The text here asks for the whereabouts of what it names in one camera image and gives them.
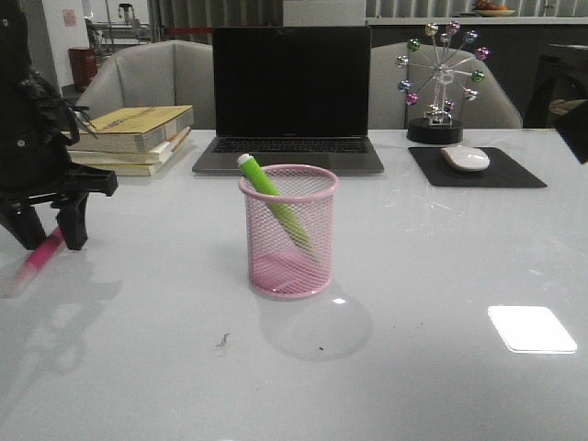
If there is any right grey chair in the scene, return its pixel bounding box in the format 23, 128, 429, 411
368, 43, 523, 130

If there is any white computer mouse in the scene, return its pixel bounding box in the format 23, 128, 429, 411
440, 145, 491, 172

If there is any fruit bowl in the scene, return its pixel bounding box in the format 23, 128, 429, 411
472, 0, 515, 17

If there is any grey open laptop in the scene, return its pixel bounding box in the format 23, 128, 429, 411
192, 26, 384, 175

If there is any red bin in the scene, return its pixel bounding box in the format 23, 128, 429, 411
68, 47, 97, 92

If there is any green highlighter pen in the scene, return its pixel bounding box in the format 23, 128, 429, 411
237, 153, 316, 259

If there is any ferris wheel desk ornament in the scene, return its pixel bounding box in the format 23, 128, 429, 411
396, 20, 491, 145

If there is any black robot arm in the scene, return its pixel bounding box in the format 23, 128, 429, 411
1, 1, 118, 250

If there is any black mouse pad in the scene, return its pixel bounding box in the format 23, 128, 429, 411
409, 147, 547, 188

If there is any pink mesh pen holder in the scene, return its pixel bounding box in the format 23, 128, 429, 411
238, 164, 339, 299

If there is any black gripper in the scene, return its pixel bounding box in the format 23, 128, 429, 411
1, 163, 119, 251

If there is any middle book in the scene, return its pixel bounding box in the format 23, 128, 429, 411
69, 128, 191, 164

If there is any pink highlighter pen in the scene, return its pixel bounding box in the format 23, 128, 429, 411
1, 227, 64, 299

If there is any grey chair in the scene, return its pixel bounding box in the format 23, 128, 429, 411
368, 43, 523, 130
77, 40, 216, 130

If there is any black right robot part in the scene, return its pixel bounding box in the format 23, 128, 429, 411
554, 99, 588, 164

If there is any left grey chair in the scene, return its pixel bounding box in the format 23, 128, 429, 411
77, 40, 216, 130

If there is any top yellow book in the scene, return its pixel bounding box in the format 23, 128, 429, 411
67, 105, 194, 153

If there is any bottom book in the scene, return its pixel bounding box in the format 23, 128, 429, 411
98, 137, 187, 176

